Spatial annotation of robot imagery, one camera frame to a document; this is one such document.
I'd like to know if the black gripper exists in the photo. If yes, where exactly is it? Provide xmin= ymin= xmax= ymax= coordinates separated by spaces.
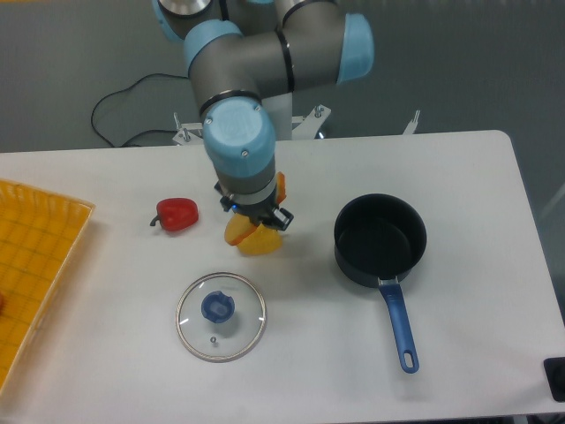
xmin=215 ymin=181 xmax=294 ymax=231

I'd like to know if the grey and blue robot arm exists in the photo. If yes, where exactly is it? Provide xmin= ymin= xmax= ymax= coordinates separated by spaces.
xmin=153 ymin=1 xmax=374 ymax=231

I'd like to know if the yellow toy bell pepper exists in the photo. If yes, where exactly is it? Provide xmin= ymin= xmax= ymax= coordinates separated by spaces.
xmin=237 ymin=224 xmax=283 ymax=256

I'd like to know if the red toy bell pepper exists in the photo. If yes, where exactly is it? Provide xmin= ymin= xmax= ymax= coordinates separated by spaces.
xmin=149 ymin=198 xmax=200 ymax=232

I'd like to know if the glass lid with blue knob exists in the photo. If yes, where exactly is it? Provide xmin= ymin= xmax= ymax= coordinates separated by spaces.
xmin=175 ymin=272 xmax=267 ymax=363

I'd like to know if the yellow plastic basket tray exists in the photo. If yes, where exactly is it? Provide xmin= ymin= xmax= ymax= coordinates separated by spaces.
xmin=1 ymin=179 xmax=95 ymax=387

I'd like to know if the black box at table edge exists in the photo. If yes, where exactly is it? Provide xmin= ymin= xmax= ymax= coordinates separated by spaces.
xmin=543 ymin=357 xmax=565 ymax=403

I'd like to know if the dark saucepan with blue handle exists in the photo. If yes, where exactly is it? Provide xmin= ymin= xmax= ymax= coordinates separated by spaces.
xmin=334 ymin=193 xmax=427 ymax=374

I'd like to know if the black cable on floor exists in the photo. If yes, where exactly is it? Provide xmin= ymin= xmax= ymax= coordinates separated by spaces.
xmin=90 ymin=72 xmax=195 ymax=148

